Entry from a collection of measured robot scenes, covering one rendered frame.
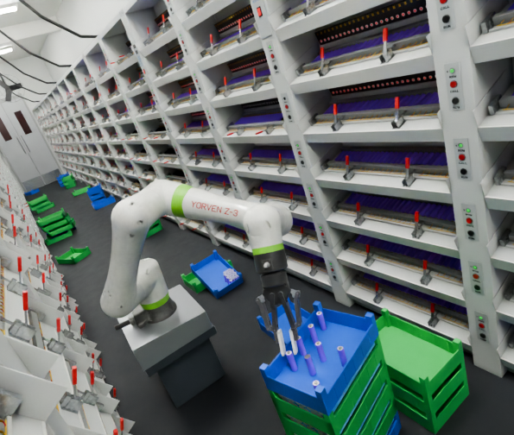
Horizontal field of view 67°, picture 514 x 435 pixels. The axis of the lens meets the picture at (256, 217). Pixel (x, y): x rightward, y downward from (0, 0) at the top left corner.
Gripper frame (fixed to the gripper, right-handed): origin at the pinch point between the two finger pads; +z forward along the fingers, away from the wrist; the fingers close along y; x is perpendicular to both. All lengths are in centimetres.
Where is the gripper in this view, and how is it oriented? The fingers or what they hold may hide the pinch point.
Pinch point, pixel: (287, 342)
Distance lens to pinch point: 115.0
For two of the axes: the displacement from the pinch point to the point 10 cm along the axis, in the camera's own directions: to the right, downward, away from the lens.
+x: 2.7, -0.2, 9.6
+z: 2.1, 9.8, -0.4
